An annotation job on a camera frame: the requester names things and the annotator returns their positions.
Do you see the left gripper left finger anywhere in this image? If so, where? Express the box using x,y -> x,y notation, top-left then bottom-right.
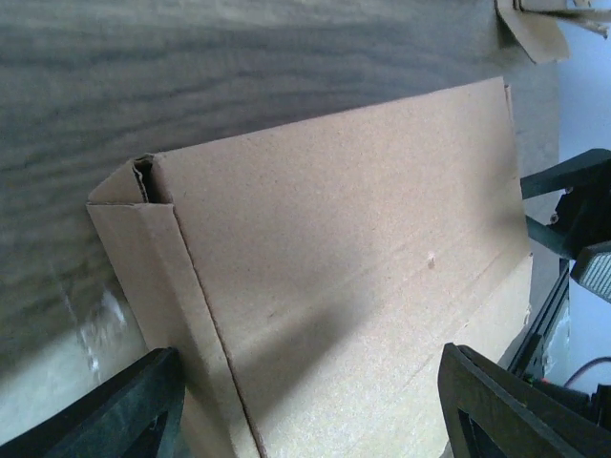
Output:
1,347 -> 185,457

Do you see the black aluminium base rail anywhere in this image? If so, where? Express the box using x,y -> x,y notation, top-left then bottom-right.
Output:
508,260 -> 570,379

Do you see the stack of flat cardboard blanks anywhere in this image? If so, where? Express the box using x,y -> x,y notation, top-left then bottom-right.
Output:
495,0 -> 610,65

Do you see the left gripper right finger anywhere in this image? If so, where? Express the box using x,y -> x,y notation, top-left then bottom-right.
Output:
437,343 -> 610,458

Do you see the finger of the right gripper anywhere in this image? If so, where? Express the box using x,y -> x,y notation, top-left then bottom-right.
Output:
520,148 -> 610,199
525,216 -> 579,260

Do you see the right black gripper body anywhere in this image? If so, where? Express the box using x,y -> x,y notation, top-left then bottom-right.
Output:
557,162 -> 610,302

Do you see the brown cardboard box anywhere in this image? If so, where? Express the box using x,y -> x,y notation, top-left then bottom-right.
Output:
88,78 -> 532,457

